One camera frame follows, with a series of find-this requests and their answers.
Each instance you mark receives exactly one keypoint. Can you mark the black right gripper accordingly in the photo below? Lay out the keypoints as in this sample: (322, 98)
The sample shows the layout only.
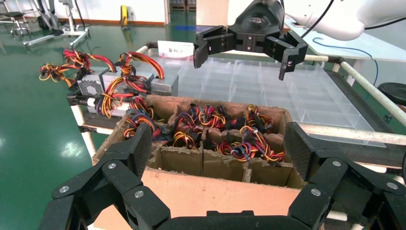
(258, 22)

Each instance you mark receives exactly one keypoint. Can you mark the white card, red print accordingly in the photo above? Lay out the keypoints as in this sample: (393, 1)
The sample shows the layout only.
(176, 50)

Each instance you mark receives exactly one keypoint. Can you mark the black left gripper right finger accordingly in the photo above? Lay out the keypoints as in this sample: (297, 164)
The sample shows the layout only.
(342, 184)

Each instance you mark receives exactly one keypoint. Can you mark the white metal floor stand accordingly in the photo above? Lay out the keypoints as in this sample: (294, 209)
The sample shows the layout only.
(77, 33)

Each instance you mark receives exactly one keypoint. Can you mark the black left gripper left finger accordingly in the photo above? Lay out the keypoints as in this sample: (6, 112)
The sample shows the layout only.
(111, 177)

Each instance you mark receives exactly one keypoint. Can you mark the cardboard box with dividers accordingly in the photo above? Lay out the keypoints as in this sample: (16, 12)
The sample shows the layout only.
(206, 196)

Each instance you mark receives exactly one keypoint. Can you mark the black round stool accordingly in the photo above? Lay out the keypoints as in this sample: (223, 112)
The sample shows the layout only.
(395, 93)

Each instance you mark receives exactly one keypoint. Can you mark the transparent plastic divider tray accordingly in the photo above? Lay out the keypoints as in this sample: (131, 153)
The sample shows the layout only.
(253, 85)

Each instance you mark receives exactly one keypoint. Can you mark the yellow upright object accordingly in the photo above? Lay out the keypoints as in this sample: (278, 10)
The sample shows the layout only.
(124, 14)

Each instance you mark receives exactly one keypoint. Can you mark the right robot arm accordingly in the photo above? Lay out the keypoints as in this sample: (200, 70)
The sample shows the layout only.
(336, 16)

